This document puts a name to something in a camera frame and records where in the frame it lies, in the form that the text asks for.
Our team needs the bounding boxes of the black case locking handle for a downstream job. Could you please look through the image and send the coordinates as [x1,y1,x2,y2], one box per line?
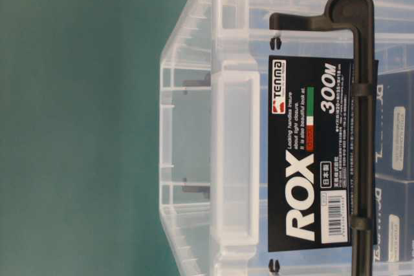
[269,0,377,275]

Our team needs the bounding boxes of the clear plastic storage case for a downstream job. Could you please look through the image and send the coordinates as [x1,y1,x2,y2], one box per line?
[159,0,413,275]

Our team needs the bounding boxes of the black ROX product label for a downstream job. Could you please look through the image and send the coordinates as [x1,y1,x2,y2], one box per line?
[267,56,354,251]

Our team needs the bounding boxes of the dark box with white label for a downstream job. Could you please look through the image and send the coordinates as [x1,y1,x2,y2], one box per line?
[375,71,413,180]

